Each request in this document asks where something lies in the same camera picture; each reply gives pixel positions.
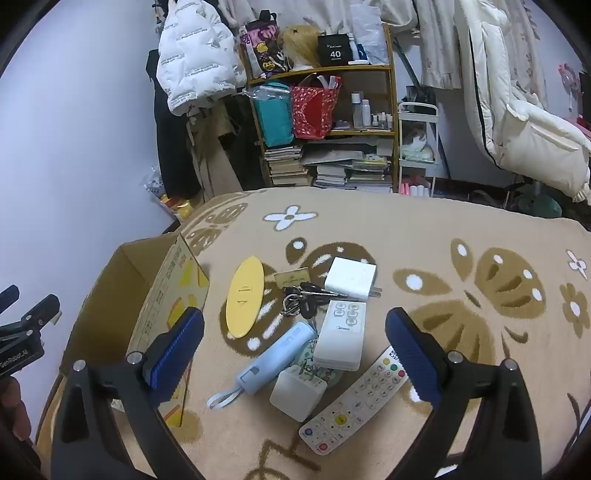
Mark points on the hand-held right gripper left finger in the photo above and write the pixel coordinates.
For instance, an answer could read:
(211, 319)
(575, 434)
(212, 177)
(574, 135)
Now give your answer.
(178, 355)

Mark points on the gold rectangular tag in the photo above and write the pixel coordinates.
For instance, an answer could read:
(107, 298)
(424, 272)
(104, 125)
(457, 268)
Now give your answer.
(291, 277)

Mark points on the round green printed coaster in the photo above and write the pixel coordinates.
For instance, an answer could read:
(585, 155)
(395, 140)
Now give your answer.
(308, 356)

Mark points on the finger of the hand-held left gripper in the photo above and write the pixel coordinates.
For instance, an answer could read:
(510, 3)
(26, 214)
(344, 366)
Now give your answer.
(9, 296)
(41, 311)

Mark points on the dark green object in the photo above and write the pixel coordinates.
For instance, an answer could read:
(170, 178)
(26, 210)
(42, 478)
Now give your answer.
(540, 205)

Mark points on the beige hanging coat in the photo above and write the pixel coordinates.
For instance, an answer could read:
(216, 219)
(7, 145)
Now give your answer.
(207, 152)

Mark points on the clear plastic bag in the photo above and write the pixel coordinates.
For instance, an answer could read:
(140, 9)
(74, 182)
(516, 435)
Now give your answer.
(369, 27)

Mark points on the red patterned bag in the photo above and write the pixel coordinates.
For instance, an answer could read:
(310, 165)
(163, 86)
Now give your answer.
(311, 110)

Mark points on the bunch of keys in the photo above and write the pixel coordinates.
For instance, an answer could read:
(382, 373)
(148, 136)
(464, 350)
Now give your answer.
(300, 300)

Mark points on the black hanging coat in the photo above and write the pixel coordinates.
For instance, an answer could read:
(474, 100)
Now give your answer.
(171, 147)

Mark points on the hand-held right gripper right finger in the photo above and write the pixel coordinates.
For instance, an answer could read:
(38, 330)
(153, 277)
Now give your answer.
(415, 355)

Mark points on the white orange plush toy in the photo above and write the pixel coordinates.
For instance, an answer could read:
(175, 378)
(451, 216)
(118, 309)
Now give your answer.
(415, 138)

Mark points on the white cube charger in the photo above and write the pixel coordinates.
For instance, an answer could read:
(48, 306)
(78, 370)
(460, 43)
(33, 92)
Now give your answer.
(295, 394)

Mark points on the white air conditioner remote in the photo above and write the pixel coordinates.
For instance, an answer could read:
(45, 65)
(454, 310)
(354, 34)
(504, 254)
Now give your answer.
(339, 341)

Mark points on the plastic bag with yellow packets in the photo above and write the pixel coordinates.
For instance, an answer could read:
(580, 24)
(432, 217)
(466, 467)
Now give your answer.
(178, 205)

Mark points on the green Pochacco card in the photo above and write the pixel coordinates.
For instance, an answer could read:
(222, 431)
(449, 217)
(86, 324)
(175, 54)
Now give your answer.
(244, 300)

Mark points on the brown cardboard box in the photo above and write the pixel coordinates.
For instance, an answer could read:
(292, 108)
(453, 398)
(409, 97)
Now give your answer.
(115, 286)

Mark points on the pink white ornament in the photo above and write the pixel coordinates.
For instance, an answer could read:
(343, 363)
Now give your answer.
(569, 76)

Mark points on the pile of papers and booklets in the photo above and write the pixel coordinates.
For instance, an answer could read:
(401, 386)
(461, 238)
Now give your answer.
(351, 173)

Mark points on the stack of books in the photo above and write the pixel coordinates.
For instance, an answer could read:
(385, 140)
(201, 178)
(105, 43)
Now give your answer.
(286, 166)

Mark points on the person's left forearm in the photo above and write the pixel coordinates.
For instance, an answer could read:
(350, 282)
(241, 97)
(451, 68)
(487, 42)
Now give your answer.
(11, 406)

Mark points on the pink and white small bottles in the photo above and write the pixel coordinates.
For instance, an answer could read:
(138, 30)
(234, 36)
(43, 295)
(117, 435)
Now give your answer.
(415, 189)

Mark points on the blonde wig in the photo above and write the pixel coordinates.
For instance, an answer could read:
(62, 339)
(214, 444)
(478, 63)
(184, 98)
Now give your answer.
(300, 41)

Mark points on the white puffer jacket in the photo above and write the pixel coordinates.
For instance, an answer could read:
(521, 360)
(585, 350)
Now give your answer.
(194, 55)

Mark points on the white trolley cart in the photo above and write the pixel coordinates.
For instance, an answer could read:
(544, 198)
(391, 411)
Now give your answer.
(418, 108)

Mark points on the white power adapter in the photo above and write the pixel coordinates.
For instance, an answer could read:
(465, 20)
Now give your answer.
(351, 277)

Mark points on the black box with white print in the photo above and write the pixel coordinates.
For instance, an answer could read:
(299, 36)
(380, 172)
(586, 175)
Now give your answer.
(334, 50)

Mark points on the light blue power bank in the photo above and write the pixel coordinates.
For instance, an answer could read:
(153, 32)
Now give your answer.
(277, 355)

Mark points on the teal bag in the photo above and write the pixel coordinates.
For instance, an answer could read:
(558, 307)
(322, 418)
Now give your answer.
(274, 120)

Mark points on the row of cosmetic bottles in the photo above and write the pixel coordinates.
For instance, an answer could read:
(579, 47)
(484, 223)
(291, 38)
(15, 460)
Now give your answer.
(358, 110)

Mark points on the white remote with coloured buttons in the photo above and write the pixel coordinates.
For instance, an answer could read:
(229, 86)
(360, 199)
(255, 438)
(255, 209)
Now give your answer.
(351, 406)

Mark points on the wooden shelf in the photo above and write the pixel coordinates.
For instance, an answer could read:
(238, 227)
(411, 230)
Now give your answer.
(323, 69)

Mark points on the purple printed bag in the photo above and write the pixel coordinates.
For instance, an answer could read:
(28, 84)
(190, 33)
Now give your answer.
(263, 46)

